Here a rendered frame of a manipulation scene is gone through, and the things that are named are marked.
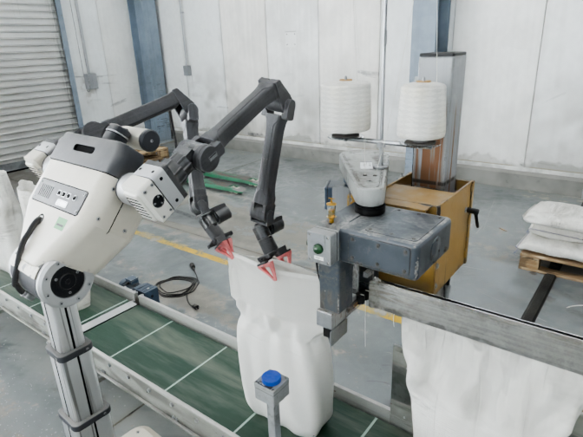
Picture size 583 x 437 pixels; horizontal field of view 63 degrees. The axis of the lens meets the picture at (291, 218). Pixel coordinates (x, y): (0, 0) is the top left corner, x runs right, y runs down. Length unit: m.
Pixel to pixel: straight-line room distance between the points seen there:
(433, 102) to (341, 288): 0.58
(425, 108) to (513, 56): 4.97
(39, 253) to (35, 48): 7.66
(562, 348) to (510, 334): 0.12
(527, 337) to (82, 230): 1.20
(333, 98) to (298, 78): 6.20
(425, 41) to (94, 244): 5.26
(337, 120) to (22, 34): 7.76
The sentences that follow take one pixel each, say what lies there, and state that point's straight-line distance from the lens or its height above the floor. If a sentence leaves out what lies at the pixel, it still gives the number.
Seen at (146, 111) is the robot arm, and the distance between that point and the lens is 1.92.
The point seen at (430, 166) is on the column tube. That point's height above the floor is 1.40.
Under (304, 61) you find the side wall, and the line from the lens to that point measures 7.61.
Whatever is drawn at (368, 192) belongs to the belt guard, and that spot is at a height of 1.41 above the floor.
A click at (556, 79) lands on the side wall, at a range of 6.27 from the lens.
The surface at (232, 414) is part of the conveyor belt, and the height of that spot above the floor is 0.38.
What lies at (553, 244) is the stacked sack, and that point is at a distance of 4.24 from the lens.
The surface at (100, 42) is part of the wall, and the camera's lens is 9.65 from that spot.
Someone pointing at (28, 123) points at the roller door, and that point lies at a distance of 8.92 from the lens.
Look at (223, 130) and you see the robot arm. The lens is 1.40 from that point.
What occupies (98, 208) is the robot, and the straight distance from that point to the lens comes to 1.37.
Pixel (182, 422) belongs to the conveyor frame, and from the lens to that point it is 2.25.
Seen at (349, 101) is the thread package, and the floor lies 1.63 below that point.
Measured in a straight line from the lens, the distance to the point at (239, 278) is 1.88.
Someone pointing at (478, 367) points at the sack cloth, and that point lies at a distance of 1.47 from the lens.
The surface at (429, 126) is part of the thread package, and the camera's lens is 1.41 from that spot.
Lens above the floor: 1.81
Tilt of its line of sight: 21 degrees down
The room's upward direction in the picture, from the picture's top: 2 degrees counter-clockwise
